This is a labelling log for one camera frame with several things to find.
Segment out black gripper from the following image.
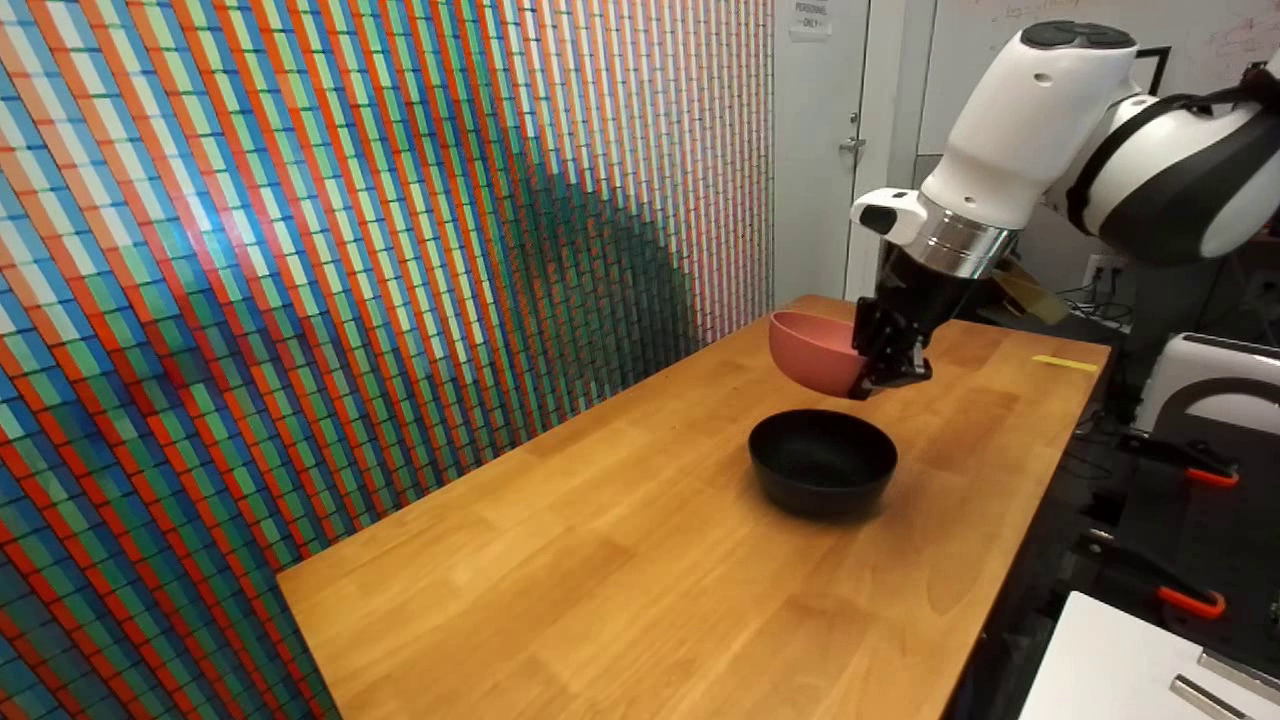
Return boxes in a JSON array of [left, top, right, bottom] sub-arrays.
[[846, 245, 978, 402]]

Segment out light red bowl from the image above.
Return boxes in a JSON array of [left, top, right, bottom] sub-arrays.
[[764, 309, 872, 399]]

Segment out black bowl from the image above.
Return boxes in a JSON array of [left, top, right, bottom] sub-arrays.
[[746, 402, 901, 522]]

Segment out grey door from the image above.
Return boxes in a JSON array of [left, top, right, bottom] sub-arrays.
[[771, 0, 912, 309]]

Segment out white paper door sign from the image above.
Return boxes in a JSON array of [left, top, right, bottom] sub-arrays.
[[790, 0, 837, 38]]

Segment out white paper sheet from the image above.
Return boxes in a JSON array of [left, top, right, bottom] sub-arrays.
[[1017, 588, 1280, 720]]

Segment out green orange wrist camera mount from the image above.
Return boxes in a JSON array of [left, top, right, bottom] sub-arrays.
[[988, 257, 1078, 329]]

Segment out orange handled black clamp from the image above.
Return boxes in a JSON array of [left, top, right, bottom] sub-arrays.
[[1078, 522, 1232, 628], [1118, 427, 1250, 495]]

